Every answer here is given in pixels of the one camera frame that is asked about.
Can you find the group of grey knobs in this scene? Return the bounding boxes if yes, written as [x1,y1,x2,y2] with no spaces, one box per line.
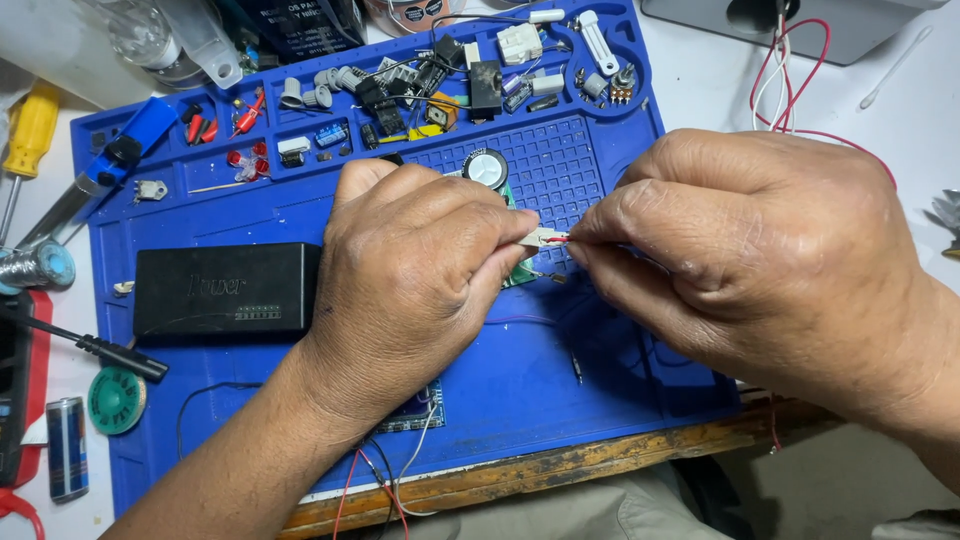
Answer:
[279,65,370,111]

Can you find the grey monitor stand base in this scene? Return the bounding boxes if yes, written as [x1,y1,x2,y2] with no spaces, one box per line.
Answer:
[640,0,951,67]

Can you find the person's grey trousers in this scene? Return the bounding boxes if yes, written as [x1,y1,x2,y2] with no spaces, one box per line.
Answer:
[390,420,960,540]

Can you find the red test clips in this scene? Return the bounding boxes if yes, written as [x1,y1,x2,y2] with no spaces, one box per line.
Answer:
[230,89,267,141]

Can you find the black power adapter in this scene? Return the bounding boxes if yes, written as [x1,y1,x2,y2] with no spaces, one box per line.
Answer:
[132,241,323,339]

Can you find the blue soldering tool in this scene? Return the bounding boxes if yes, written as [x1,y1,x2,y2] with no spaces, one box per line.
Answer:
[16,97,180,250]

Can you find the white block connector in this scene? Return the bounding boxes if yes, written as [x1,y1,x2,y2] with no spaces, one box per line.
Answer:
[496,23,544,66]

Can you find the long white wire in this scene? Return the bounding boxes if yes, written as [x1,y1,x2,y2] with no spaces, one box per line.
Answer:
[751,13,794,133]

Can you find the white plastic clip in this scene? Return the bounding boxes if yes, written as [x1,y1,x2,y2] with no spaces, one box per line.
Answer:
[576,9,621,77]

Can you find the blue silicone work mat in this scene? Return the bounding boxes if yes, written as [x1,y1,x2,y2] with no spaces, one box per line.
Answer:
[69,0,745,520]

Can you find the solder wire spool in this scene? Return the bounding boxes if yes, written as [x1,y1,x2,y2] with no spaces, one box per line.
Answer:
[0,239,77,296]

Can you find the metal potentiometer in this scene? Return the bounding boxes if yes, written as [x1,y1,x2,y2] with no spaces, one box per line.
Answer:
[608,63,638,105]

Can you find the long red wire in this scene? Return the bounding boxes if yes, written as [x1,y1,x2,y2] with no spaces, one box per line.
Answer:
[748,18,899,190]

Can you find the thin black wire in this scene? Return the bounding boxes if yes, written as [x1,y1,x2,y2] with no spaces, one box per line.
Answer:
[175,381,265,461]

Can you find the black printed box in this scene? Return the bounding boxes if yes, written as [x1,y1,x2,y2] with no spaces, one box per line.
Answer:
[253,0,369,63]

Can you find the blue capacitor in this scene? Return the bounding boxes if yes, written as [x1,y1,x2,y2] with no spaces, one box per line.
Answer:
[314,120,351,150]

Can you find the yellow small transformer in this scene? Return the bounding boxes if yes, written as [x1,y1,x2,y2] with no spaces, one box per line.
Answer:
[425,93,461,131]

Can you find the green circuit board with capacitor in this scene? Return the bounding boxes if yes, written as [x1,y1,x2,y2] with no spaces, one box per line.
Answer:
[448,147,543,291]

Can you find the yellow handled screwdriver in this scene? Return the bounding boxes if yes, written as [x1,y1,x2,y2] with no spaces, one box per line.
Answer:
[0,81,62,246]

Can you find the green desoldering wick spool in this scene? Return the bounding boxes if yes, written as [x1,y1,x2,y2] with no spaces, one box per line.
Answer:
[87,366,148,437]

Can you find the white cotton swab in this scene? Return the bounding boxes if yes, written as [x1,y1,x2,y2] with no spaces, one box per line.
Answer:
[859,25,934,112]

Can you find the person's left hand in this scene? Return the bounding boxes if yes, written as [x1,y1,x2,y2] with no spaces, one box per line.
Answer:
[302,159,541,426]

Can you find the black relay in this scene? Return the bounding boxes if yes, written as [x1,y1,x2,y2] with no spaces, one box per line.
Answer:
[469,60,504,122]

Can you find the black power cable plug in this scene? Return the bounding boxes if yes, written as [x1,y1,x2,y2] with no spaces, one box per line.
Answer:
[0,306,171,383]

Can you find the black transistors cluster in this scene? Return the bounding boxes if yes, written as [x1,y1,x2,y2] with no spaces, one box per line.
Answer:
[355,76,407,137]

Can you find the group of red LEDs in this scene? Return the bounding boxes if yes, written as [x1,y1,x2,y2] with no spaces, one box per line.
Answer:
[226,140,270,183]

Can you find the blue cylindrical battery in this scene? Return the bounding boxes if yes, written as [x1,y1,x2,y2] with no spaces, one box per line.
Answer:
[45,396,90,504]

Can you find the thin purple wire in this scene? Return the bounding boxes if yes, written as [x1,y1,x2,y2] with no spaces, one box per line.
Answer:
[483,313,558,328]

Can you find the red black white wire bundle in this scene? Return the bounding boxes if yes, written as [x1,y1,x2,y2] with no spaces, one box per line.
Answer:
[332,401,445,540]

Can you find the clear plastic bottle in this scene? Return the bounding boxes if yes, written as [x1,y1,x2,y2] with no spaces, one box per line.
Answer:
[96,0,246,91]

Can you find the person's right hand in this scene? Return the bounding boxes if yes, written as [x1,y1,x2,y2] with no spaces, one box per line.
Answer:
[566,129,948,423]

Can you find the small blue circuit board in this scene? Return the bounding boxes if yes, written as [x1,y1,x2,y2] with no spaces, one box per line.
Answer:
[373,380,448,435]

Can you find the red cased multimeter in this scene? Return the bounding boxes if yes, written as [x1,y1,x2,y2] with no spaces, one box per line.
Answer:
[0,290,54,490]

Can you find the red test lead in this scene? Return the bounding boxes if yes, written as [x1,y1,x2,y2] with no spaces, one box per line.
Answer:
[0,487,47,540]

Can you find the red and black plug caps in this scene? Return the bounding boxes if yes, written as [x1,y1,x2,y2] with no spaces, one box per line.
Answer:
[181,102,219,146]

